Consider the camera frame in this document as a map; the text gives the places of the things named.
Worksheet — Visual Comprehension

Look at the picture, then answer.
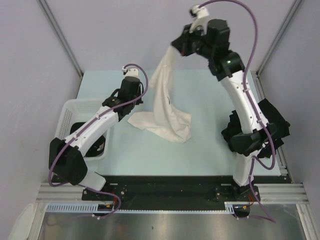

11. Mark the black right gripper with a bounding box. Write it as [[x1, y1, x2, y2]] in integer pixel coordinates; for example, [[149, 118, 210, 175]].
[[172, 22, 215, 60]]

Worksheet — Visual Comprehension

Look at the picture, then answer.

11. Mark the white t shirt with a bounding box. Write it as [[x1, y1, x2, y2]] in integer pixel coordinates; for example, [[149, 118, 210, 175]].
[[127, 46, 192, 143]]

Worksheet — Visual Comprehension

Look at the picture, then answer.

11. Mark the white plastic laundry basket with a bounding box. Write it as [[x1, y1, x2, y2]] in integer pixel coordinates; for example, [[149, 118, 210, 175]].
[[49, 98, 113, 161]]

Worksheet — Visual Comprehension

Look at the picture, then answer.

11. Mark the black t shirt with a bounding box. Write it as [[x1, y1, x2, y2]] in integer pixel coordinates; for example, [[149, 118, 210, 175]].
[[69, 122, 106, 158]]

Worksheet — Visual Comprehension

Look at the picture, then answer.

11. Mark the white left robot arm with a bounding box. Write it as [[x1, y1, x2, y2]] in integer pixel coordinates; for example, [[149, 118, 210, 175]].
[[48, 72, 144, 200]]

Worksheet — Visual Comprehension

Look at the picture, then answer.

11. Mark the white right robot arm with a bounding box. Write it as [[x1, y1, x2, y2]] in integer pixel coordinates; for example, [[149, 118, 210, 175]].
[[171, 19, 277, 201]]

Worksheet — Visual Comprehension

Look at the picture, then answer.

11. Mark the stack of black t shirts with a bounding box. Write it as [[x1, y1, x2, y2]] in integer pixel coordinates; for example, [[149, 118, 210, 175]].
[[221, 98, 291, 152]]

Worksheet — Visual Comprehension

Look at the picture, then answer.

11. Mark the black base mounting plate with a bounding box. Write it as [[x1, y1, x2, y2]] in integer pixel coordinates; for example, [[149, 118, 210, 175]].
[[82, 174, 261, 218]]

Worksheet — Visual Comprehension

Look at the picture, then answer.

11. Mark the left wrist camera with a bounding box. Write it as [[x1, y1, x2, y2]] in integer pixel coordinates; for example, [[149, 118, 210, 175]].
[[122, 67, 139, 79]]

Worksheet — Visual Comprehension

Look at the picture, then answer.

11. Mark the right aluminium corner post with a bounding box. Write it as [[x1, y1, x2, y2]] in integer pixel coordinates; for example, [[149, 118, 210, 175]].
[[255, 0, 304, 77]]

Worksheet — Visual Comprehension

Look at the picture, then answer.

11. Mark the aluminium corner post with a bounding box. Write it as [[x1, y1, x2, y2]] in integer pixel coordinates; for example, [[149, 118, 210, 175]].
[[36, 0, 84, 79], [255, 0, 304, 77]]

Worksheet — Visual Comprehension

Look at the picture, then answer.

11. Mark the left aluminium corner post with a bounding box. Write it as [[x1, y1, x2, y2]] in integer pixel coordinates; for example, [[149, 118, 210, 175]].
[[36, 0, 84, 79]]

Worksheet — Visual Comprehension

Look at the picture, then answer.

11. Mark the white slotted cable duct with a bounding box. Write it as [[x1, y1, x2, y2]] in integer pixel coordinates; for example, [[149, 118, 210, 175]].
[[45, 202, 249, 215]]

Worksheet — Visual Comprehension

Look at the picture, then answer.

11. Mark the aluminium frame rail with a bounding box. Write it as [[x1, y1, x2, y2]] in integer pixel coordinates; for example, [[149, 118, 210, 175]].
[[36, 183, 309, 204]]

